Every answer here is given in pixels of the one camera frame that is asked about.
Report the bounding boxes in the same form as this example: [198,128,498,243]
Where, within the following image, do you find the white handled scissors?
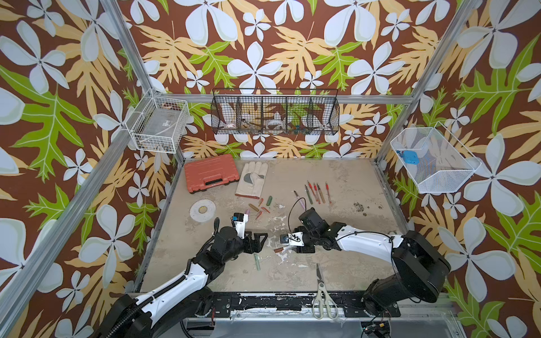
[311,263,339,321]

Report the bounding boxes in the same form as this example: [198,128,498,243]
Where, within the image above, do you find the pink pen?
[294,191,306,210]

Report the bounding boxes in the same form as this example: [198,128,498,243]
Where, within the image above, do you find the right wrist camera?
[280,232,304,246]

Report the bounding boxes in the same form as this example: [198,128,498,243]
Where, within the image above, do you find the red plastic tool case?
[184,154,240,194]

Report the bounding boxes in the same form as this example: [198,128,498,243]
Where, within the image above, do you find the beige work glove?
[235,161,269,199]

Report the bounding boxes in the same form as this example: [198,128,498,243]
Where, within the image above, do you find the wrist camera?
[231,213,249,239]
[280,232,304,246]

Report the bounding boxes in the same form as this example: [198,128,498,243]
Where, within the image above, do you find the white mesh basket right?
[390,125,481,194]

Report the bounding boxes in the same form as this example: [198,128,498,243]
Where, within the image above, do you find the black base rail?
[177,291,402,318]

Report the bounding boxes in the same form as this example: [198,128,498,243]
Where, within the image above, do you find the white tape roll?
[190,199,216,223]

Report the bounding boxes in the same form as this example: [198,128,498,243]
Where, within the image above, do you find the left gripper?
[222,228,267,264]

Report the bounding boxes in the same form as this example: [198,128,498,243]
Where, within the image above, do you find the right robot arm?
[280,208,451,315]

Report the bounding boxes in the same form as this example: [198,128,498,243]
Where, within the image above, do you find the dark green pen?
[304,184,314,205]

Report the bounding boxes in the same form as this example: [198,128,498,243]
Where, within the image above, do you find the black wire basket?
[210,88,340,135]

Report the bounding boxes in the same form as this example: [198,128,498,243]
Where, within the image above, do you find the white wire basket left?
[126,96,191,154]

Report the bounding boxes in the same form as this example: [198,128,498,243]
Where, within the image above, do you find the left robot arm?
[93,213,268,337]

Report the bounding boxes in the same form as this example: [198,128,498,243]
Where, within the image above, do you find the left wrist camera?
[231,213,249,239]

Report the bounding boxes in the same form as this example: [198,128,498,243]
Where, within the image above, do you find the brown gold pen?
[316,184,325,204]

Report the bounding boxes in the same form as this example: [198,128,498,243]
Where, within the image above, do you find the light green pen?
[253,253,261,271]

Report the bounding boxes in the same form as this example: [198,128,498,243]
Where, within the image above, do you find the blue object in basket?
[401,150,420,166]

